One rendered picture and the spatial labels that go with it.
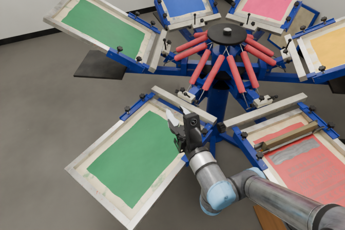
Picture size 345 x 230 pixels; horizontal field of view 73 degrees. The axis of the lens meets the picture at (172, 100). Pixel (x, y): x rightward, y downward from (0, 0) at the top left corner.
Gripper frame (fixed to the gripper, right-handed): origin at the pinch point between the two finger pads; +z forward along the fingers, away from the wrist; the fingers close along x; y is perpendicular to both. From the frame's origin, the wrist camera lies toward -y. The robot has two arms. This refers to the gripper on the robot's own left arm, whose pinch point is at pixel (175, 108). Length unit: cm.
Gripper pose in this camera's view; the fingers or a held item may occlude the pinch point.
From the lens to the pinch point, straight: 84.2
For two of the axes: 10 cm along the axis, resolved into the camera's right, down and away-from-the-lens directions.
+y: -0.9, 7.2, 6.9
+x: 9.2, -2.1, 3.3
